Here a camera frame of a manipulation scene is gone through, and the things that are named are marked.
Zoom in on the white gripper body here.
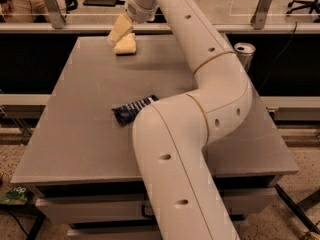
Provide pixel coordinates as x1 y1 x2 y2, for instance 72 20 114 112
125 0 158 23

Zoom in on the grey cabinet with drawers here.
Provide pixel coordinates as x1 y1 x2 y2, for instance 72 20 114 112
12 35 297 240

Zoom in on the black drawer handle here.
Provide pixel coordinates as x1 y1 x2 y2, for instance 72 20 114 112
141 205 155 219

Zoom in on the seated person in background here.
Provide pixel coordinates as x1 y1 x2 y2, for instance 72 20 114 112
0 0 68 24

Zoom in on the metal railing with posts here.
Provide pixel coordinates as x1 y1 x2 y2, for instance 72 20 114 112
0 0 320 36

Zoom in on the yellow sponge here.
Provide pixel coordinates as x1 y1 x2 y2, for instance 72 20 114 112
114 33 137 55

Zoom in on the silver blue redbull can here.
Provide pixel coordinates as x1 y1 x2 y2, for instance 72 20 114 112
234 42 256 72

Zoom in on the green chip bag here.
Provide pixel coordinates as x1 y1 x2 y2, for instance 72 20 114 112
0 186 28 205

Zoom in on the dark blue snack packet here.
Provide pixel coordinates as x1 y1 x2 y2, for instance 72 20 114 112
112 95 158 127

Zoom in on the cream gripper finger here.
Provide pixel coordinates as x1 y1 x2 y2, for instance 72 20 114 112
107 13 132 46

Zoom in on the black office chair right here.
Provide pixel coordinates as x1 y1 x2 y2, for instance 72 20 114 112
286 0 320 16

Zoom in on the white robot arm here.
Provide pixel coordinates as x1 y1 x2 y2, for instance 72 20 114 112
108 0 252 240

